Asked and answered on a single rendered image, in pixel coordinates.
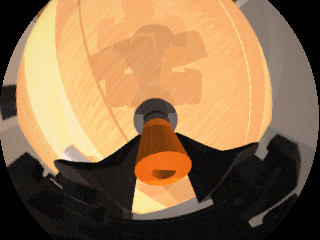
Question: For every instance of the orange knob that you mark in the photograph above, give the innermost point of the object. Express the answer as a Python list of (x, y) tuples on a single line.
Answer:
[(161, 159)]

